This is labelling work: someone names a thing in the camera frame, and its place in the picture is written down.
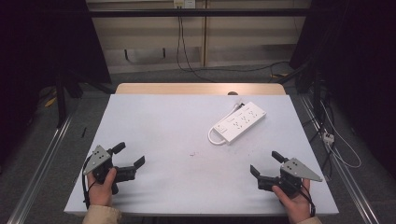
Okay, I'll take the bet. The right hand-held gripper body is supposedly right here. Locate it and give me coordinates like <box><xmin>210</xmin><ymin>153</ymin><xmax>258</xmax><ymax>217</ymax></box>
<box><xmin>257</xmin><ymin>157</ymin><xmax>324</xmax><ymax>199</ymax></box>

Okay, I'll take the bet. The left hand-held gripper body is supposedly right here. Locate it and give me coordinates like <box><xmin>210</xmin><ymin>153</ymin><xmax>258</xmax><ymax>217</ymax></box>
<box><xmin>82</xmin><ymin>144</ymin><xmax>137</xmax><ymax>196</ymax></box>

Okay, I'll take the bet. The person's left hand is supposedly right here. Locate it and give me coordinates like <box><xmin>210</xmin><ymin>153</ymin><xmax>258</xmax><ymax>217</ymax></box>
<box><xmin>86</xmin><ymin>167</ymin><xmax>118</xmax><ymax>207</ymax></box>

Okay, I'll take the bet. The person's right hand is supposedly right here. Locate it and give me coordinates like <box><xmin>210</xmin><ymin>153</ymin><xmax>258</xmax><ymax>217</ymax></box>
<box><xmin>271</xmin><ymin>178</ymin><xmax>313</xmax><ymax>224</ymax></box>

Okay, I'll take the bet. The white table cover board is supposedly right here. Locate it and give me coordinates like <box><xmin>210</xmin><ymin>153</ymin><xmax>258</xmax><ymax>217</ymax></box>
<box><xmin>64</xmin><ymin>93</ymin><xmax>340</xmax><ymax>217</ymax></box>

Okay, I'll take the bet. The white plug adapter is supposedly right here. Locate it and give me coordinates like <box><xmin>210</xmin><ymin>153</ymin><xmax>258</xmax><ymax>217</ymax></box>
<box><xmin>321</xmin><ymin>131</ymin><xmax>336</xmax><ymax>147</ymax></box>

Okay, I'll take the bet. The white power strip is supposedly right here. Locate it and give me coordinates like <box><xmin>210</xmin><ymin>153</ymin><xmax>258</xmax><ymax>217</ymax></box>
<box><xmin>212</xmin><ymin>101</ymin><xmax>267</xmax><ymax>146</ymax></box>

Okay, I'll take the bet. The wooden table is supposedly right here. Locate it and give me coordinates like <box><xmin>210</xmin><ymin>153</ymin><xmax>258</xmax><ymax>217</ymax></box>
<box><xmin>115</xmin><ymin>82</ymin><xmax>287</xmax><ymax>96</ymax></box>

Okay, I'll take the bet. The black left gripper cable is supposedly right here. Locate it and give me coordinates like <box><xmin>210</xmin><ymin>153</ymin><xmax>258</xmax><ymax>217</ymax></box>
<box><xmin>80</xmin><ymin>157</ymin><xmax>97</xmax><ymax>210</ymax></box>

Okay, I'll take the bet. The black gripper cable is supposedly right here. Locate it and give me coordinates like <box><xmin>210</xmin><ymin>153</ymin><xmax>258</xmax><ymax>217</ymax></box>
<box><xmin>80</xmin><ymin>157</ymin><xmax>97</xmax><ymax>210</ymax></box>
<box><xmin>279</xmin><ymin>176</ymin><xmax>317</xmax><ymax>218</ymax></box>

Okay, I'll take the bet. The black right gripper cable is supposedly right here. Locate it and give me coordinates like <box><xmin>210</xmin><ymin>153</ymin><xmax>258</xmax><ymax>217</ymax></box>
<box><xmin>279</xmin><ymin>176</ymin><xmax>317</xmax><ymax>218</ymax></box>

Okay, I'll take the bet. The white power strip cable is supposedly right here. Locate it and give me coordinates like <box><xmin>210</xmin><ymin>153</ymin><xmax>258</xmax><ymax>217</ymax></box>
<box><xmin>207</xmin><ymin>99</ymin><xmax>245</xmax><ymax>147</ymax></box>

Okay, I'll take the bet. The thin white floor cable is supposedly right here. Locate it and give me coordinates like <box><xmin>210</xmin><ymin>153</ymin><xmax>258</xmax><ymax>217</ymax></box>
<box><xmin>319</xmin><ymin>101</ymin><xmax>362</xmax><ymax>170</ymax></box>

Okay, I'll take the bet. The aluminium floor rail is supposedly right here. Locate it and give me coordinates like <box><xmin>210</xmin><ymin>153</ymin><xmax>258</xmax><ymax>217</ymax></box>
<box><xmin>7</xmin><ymin>114</ymin><xmax>75</xmax><ymax>224</ymax></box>
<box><xmin>299</xmin><ymin>94</ymin><xmax>381</xmax><ymax>224</ymax></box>

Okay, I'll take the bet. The black floor cable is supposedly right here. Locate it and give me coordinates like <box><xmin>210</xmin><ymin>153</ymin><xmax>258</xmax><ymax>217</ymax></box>
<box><xmin>186</xmin><ymin>61</ymin><xmax>291</xmax><ymax>78</ymax></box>

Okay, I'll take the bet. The black hanging cable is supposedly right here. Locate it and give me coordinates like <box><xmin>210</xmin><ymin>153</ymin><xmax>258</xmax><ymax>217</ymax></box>
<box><xmin>176</xmin><ymin>7</ymin><xmax>217</xmax><ymax>84</ymax></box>

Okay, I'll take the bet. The white wall socket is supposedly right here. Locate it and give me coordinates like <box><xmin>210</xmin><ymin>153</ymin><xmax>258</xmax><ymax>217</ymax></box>
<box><xmin>173</xmin><ymin>0</ymin><xmax>197</xmax><ymax>9</ymax></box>

